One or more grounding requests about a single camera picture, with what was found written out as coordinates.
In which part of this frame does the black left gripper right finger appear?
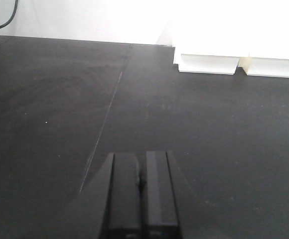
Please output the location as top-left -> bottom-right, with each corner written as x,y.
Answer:
141,151 -> 182,239

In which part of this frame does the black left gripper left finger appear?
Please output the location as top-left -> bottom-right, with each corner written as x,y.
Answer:
99,152 -> 142,239

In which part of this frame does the left white storage bin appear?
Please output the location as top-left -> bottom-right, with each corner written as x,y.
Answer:
158,0 -> 250,75

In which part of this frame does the white storage bin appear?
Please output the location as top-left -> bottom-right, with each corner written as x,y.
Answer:
158,0 -> 250,75
238,0 -> 289,78

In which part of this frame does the middle white storage bin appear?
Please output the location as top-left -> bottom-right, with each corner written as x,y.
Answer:
238,0 -> 289,78

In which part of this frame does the black power cable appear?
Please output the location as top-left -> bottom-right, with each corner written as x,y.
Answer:
0,0 -> 19,32

